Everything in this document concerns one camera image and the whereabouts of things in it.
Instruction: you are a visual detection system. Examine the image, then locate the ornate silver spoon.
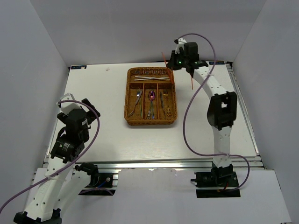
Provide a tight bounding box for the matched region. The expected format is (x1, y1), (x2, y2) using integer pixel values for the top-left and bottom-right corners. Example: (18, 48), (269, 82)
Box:
(146, 101), (152, 119)

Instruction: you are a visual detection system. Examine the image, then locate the gold ornate fork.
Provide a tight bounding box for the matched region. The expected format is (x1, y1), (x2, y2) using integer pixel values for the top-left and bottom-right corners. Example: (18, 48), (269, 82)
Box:
(163, 89), (171, 118)

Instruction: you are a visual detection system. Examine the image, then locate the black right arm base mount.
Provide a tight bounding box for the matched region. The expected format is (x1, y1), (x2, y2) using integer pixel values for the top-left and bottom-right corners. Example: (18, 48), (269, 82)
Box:
(190, 172), (241, 198)

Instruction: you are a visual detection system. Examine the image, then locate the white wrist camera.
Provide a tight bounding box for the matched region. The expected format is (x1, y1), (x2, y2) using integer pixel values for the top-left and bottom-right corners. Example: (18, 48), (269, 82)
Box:
(56, 93), (81, 115)
(174, 38), (187, 54)

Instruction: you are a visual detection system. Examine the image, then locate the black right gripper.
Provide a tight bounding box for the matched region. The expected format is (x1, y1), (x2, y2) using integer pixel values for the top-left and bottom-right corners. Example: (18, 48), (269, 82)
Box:
(167, 49), (189, 71)

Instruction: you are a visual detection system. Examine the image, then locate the iridescent thin fork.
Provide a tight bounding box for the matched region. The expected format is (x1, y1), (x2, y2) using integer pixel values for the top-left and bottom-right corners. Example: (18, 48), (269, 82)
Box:
(139, 90), (143, 118)

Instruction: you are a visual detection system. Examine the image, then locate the pink handled silver fork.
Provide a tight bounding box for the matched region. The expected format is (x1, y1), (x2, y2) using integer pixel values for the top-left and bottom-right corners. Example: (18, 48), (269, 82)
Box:
(159, 92), (164, 110)

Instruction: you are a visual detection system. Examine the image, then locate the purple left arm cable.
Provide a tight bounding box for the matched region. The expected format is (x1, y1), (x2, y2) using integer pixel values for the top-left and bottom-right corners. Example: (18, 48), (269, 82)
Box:
(0, 100), (101, 219)

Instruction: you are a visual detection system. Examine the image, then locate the blue label sticker left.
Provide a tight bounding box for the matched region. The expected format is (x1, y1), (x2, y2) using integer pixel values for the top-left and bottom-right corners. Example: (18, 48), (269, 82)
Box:
(70, 65), (87, 70)

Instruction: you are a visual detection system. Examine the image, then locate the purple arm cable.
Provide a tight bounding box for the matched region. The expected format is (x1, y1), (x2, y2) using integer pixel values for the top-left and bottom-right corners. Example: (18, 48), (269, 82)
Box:
(176, 34), (250, 192)
(0, 100), (101, 219)

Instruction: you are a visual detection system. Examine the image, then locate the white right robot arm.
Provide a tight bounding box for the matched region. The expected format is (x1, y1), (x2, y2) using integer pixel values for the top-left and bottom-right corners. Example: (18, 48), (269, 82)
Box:
(167, 38), (237, 188)

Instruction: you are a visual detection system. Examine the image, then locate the brown wicker cutlery tray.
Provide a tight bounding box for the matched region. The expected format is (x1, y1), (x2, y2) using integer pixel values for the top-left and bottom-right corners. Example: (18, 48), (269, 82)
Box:
(124, 67), (178, 126)

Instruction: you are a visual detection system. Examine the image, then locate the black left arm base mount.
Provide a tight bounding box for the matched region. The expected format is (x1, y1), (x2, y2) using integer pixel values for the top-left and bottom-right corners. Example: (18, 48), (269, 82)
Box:
(75, 163), (115, 196)

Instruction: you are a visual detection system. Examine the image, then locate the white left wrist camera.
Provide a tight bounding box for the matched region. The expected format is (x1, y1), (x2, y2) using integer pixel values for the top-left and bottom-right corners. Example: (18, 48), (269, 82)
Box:
(56, 93), (81, 115)

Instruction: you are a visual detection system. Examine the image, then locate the iridescent rainbow spoon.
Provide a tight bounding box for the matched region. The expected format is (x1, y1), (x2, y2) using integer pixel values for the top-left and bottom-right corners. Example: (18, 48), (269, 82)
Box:
(149, 90), (156, 119)

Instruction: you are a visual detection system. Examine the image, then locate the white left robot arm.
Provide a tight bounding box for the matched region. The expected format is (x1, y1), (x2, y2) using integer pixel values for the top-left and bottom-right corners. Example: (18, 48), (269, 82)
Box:
(14, 94), (100, 224)

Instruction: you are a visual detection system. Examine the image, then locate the blue label sticker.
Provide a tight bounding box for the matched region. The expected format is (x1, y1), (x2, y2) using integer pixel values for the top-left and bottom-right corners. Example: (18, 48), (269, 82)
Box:
(70, 65), (87, 70)
(208, 61), (225, 65)

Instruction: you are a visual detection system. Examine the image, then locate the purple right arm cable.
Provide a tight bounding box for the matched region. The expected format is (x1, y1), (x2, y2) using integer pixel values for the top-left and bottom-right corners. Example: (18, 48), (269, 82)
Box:
(176, 34), (250, 192)

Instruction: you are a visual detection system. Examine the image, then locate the green handled silver fork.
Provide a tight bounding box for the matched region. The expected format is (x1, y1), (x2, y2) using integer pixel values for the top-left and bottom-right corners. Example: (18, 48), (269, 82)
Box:
(128, 90), (143, 117)

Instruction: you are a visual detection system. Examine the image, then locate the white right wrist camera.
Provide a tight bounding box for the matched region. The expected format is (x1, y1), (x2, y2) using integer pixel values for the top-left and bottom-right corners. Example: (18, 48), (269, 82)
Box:
(174, 38), (187, 54)

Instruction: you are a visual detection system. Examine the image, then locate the blue label sticker right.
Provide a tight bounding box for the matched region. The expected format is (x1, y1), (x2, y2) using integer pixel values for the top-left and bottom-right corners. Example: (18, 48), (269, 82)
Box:
(208, 61), (225, 65)

